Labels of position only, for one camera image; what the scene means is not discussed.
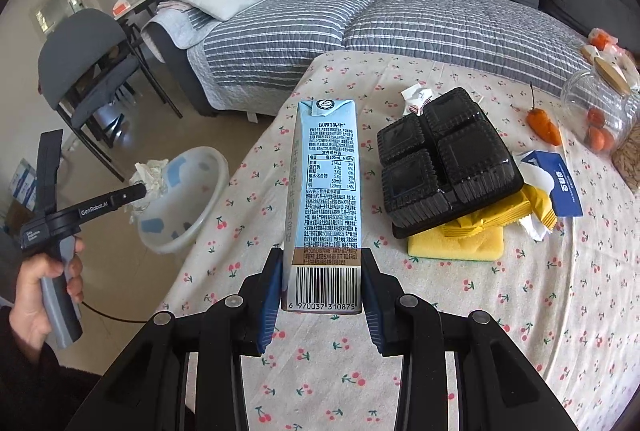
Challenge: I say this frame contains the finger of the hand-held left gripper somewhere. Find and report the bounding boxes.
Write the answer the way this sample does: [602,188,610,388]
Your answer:
[117,181,151,209]

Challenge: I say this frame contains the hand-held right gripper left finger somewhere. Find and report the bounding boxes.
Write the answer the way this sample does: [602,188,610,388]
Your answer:
[70,247,291,431]

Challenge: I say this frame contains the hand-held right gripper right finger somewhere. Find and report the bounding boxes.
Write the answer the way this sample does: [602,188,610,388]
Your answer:
[361,248,576,431]

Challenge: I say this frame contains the white tissue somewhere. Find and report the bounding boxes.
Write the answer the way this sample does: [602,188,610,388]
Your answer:
[127,160,171,222]

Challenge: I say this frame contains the white plastic bin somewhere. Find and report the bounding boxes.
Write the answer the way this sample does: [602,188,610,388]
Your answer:
[132,146,230,254]

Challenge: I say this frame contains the light blue milk carton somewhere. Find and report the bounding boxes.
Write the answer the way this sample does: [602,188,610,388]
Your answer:
[281,98,363,314]

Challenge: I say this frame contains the black plastic food tray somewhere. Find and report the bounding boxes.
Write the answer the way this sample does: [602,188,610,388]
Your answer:
[376,87,525,240]

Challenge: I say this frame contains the yellow snack wrapper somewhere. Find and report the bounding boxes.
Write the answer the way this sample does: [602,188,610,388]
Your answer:
[442,186,558,239]

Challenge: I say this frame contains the blue and white card packet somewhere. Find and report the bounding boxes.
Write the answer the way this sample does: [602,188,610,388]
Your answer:
[520,150,585,218]

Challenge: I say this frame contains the person's left forearm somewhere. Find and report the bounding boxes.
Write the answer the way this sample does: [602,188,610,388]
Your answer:
[0,296,101,431]

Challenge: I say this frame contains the person's left hand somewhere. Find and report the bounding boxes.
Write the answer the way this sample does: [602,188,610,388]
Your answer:
[9,236,86,353]

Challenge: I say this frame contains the blue and white cartons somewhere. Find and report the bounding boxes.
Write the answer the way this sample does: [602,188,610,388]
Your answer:
[7,158,38,214]

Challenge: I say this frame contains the cherry print tablecloth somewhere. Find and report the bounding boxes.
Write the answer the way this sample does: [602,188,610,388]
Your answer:
[150,48,640,431]

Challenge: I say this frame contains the yellow sponge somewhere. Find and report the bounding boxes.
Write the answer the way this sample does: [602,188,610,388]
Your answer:
[407,226,504,262]

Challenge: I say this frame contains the grey padded chair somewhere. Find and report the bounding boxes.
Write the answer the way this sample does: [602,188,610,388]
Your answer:
[37,8,146,167]

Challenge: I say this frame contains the black dining table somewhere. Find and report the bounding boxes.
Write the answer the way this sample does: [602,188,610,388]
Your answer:
[112,0,183,119]

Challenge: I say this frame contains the small crumpled white wrapper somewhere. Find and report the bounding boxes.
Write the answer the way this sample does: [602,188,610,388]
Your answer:
[400,82,441,116]

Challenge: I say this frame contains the orange pepper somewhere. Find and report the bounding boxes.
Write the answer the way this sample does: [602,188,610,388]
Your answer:
[527,82,563,147]

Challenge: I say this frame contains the grey striped quilt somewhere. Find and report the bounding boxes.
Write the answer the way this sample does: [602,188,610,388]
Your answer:
[145,0,601,117]

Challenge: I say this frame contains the clear glass jar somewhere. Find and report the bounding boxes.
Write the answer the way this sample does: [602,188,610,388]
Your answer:
[560,58,635,157]

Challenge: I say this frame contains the container of brown seeds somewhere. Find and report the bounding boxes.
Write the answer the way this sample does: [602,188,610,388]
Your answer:
[611,91,640,192]

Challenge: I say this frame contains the orange snack packets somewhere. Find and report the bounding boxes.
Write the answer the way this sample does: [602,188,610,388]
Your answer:
[582,28,640,87]

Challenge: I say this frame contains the black cable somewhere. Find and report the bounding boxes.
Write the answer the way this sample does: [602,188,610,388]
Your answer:
[80,301,151,324]

